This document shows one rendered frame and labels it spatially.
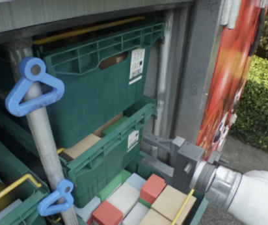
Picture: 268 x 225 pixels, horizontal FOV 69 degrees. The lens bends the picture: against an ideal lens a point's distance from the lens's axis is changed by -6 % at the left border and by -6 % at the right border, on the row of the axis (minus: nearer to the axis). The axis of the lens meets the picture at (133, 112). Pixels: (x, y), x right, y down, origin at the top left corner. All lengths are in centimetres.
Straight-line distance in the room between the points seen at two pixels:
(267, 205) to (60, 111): 45
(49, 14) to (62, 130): 28
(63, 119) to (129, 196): 55
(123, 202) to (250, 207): 54
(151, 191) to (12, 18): 75
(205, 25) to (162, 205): 62
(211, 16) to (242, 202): 46
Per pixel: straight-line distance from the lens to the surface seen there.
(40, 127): 38
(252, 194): 49
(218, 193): 50
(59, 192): 48
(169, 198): 85
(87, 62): 44
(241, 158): 316
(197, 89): 68
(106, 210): 86
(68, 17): 28
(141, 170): 97
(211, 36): 62
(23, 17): 25
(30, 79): 32
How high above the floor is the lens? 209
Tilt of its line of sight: 34 degrees down
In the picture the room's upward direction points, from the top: 1 degrees clockwise
